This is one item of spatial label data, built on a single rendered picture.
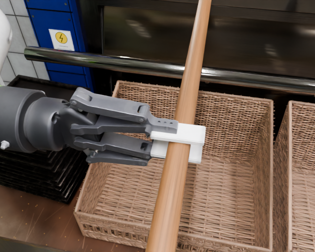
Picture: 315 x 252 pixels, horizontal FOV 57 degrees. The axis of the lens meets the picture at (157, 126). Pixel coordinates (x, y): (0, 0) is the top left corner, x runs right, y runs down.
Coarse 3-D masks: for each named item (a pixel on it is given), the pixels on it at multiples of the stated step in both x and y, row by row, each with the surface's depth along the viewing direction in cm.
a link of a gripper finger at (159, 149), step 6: (156, 144) 41; (162, 144) 41; (192, 144) 41; (156, 150) 40; (162, 150) 40; (192, 150) 41; (198, 150) 41; (156, 156) 40; (162, 156) 40; (192, 156) 40; (198, 156) 40; (198, 162) 40
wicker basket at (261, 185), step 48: (144, 96) 106; (240, 96) 99; (240, 144) 109; (96, 192) 98; (144, 192) 104; (192, 192) 103; (240, 192) 103; (144, 240) 87; (192, 240) 79; (240, 240) 91
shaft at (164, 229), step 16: (208, 0) 68; (208, 16) 64; (192, 32) 59; (192, 48) 54; (192, 64) 50; (192, 80) 47; (192, 96) 44; (176, 112) 42; (192, 112) 42; (176, 144) 37; (176, 160) 36; (176, 176) 34; (160, 192) 33; (176, 192) 33; (160, 208) 31; (176, 208) 32; (160, 224) 30; (176, 224) 31; (160, 240) 29; (176, 240) 30
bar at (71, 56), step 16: (32, 48) 60; (48, 48) 60; (80, 64) 59; (96, 64) 58; (112, 64) 58; (128, 64) 57; (144, 64) 57; (160, 64) 56; (176, 64) 56; (208, 80) 56; (224, 80) 55; (240, 80) 54; (256, 80) 54; (272, 80) 53; (288, 80) 53; (304, 80) 53
